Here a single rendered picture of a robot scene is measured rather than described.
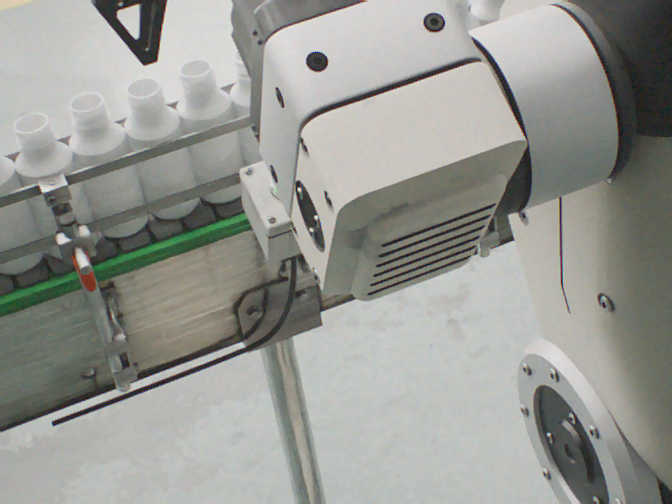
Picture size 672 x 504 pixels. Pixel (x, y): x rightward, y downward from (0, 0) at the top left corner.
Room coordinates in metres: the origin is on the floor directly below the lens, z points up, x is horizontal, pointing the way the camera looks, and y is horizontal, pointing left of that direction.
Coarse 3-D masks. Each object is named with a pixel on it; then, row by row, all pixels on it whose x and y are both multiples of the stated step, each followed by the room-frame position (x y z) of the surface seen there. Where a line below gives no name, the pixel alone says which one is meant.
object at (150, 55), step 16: (96, 0) 1.01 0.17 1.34; (112, 0) 1.01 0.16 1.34; (128, 0) 1.02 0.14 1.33; (144, 0) 1.02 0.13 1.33; (160, 0) 1.02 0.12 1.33; (112, 16) 1.01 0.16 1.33; (160, 16) 1.02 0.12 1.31; (128, 32) 1.01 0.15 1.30; (160, 32) 1.02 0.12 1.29; (144, 64) 1.02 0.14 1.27
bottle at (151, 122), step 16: (144, 80) 1.16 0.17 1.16; (128, 96) 1.14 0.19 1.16; (144, 96) 1.16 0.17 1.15; (160, 96) 1.14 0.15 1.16; (144, 112) 1.13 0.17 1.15; (160, 112) 1.13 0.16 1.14; (176, 112) 1.16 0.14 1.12; (128, 128) 1.14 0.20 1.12; (144, 128) 1.13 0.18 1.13; (160, 128) 1.13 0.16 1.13; (176, 128) 1.13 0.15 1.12; (144, 144) 1.12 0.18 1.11; (160, 160) 1.12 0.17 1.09; (176, 160) 1.13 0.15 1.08; (144, 176) 1.13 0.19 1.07; (160, 176) 1.12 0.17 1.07; (176, 176) 1.12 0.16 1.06; (192, 176) 1.14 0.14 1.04; (144, 192) 1.14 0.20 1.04; (160, 192) 1.12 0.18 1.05; (176, 192) 1.12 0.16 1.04; (176, 208) 1.12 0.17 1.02; (192, 208) 1.13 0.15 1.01
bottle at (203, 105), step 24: (192, 72) 1.18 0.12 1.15; (192, 96) 1.15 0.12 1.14; (216, 96) 1.16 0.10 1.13; (192, 120) 1.14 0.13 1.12; (216, 120) 1.14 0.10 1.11; (216, 144) 1.14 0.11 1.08; (240, 144) 1.17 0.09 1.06; (192, 168) 1.16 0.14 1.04; (216, 168) 1.14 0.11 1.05; (240, 168) 1.15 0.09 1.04; (216, 192) 1.14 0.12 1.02; (240, 192) 1.15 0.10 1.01
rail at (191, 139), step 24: (120, 120) 1.17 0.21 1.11; (240, 120) 1.14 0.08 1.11; (168, 144) 1.12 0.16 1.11; (192, 144) 1.12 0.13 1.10; (96, 168) 1.09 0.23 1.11; (120, 168) 1.10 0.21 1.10; (24, 192) 1.07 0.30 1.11; (192, 192) 1.12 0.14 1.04; (120, 216) 1.10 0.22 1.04; (48, 240) 1.07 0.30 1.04
